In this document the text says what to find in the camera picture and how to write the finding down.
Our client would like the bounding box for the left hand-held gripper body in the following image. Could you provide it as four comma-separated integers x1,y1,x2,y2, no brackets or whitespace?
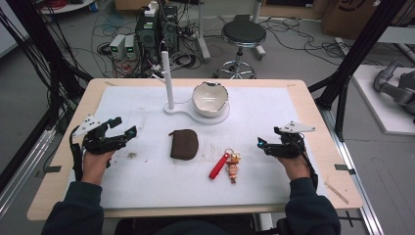
71,114,129,156

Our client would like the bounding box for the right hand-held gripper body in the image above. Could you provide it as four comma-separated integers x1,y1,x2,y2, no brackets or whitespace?
263,120,317,161

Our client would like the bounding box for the person's left hand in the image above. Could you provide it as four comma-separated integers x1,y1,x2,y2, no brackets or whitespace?
80,148,116,186

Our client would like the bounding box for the person's right hand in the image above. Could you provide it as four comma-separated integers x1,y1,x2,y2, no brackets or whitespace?
275,153,313,182

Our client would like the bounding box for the wooden table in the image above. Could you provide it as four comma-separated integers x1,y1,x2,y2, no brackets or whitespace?
26,77,364,222

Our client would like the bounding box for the brown pouch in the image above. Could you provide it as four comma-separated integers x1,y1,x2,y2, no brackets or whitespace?
167,128,200,162

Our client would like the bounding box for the white foam mat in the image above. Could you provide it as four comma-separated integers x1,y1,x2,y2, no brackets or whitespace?
67,85,327,210

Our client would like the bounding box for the white stand with pole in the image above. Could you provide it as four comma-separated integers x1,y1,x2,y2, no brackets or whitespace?
161,50,231,126

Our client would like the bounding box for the white eggshell-shaped bowl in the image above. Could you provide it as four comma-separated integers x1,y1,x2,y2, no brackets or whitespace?
191,80,229,118

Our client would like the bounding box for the grey power supply unit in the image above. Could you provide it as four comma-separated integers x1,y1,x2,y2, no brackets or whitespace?
123,34,138,61
109,33,127,61

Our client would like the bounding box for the white floor board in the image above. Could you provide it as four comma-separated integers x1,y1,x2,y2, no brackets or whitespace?
351,64,415,136

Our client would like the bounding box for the black computer tower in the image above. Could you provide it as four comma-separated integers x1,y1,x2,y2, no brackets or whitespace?
134,3,181,68

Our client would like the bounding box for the black round stool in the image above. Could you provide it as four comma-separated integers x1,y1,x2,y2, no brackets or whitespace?
212,14,267,79

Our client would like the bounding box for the white power strip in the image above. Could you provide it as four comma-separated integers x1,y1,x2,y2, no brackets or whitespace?
144,1,160,18

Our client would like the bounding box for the cardboard box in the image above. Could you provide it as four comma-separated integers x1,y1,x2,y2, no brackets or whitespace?
320,0,381,41

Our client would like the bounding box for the left hand-held gripper cable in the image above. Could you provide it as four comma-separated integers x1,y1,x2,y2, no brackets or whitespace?
69,125,84,182

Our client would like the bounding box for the hand-held gripper cable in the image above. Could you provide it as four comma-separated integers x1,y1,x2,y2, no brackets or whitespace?
69,125,84,182
301,143,319,191

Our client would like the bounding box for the right hand-held gripper cable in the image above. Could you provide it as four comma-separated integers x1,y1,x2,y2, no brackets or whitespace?
301,143,319,191

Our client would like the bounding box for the doll keychain with red strap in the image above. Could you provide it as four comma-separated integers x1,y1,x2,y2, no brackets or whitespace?
207,148,243,185

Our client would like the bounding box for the aluminium rail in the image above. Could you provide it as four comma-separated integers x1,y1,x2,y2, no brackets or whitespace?
320,107,386,235
0,127,57,218

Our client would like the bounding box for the tangle of floor cables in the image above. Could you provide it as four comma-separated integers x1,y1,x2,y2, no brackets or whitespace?
69,0,386,79

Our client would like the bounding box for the black frame post with cables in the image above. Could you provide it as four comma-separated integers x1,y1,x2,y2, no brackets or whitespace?
0,0,94,194

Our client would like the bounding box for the black metal frame post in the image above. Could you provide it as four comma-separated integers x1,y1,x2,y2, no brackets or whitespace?
307,0,409,142

